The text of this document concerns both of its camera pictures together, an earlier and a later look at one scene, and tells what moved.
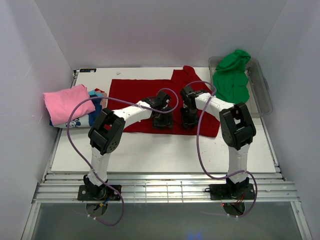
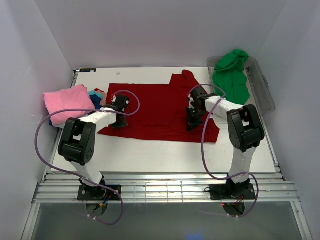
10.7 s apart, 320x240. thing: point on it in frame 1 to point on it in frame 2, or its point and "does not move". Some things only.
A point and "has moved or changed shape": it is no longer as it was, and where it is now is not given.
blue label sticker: x=87 y=70 does not move
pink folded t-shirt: x=62 y=105 does not move
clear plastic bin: x=259 y=102 does not move
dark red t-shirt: x=126 y=93 has moved or changed shape
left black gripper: x=167 y=122 to x=121 y=124
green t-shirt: x=230 y=80 does not move
